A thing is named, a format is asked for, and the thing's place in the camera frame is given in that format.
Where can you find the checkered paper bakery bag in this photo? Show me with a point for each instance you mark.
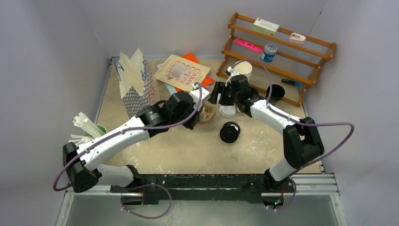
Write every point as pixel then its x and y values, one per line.
pixel 137 84

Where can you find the white green box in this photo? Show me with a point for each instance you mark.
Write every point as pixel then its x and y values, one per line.
pixel 265 27

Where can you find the green cup holder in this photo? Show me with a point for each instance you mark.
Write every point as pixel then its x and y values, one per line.
pixel 101 128

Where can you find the black paper cup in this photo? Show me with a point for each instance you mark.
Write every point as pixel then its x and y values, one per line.
pixel 277 93

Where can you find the pink highlighter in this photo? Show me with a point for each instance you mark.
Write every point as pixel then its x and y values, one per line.
pixel 248 45

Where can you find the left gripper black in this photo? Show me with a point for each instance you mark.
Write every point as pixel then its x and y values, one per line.
pixel 195 119

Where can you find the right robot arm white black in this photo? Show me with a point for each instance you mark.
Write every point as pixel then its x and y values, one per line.
pixel 301 140

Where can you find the two-cup pulp cup carrier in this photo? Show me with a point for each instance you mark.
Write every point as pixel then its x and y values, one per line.
pixel 207 113

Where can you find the blue white jar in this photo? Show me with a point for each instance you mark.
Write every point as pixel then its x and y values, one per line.
pixel 269 52

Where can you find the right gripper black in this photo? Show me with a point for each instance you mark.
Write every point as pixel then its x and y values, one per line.
pixel 219 89

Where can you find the cakes recipe book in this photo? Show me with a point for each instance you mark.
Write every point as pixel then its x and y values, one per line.
pixel 181 73

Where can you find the pink white tape dispenser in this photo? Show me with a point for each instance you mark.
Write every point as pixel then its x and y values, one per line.
pixel 297 39

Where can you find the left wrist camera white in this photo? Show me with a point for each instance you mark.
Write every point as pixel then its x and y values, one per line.
pixel 199 96

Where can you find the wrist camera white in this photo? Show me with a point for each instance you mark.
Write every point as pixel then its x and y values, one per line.
pixel 199 96
pixel 231 72

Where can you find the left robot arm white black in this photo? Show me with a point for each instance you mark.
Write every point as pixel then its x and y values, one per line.
pixel 83 163

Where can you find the wooden shelf rack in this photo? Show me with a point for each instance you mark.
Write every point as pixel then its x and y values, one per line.
pixel 279 65

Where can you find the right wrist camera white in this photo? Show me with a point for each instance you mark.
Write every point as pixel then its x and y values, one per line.
pixel 231 72

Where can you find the stack of black lids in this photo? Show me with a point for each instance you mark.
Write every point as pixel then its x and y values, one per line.
pixel 229 132

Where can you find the white cup lid lower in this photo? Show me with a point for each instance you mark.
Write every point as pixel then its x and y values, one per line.
pixel 227 111

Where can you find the black blue marker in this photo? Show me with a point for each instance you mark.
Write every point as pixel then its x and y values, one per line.
pixel 291 82

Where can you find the stack of white paper cups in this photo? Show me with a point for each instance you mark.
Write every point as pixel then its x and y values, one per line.
pixel 244 68

